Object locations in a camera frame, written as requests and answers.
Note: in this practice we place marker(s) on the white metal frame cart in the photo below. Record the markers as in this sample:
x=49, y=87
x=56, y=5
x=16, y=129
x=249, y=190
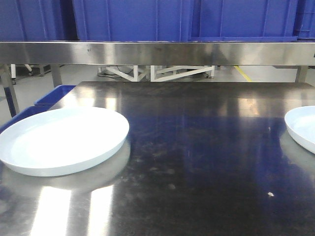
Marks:
x=154, y=73

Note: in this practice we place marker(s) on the blue crate on shelf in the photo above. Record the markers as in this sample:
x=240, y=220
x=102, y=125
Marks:
x=244, y=20
x=133, y=20
x=31, y=20

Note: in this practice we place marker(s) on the blue crate far right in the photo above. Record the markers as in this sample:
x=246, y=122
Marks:
x=305, y=20

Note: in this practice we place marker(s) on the light blue plate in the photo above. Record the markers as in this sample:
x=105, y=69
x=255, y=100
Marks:
x=63, y=141
x=300, y=123

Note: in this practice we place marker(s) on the blue crate on shelf middle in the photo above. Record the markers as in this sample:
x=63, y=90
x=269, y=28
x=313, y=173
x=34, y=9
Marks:
x=133, y=20

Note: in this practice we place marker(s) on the blue floor bin near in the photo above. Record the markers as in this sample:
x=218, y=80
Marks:
x=20, y=116

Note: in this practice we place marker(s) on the blue crate on shelf right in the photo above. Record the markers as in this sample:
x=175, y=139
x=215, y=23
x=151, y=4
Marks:
x=244, y=20

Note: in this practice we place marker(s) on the stainless steel shelf frame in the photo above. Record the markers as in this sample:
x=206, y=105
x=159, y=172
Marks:
x=246, y=99

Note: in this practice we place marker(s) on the blue crate on shelf left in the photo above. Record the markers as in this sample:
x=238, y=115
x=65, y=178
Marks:
x=31, y=20

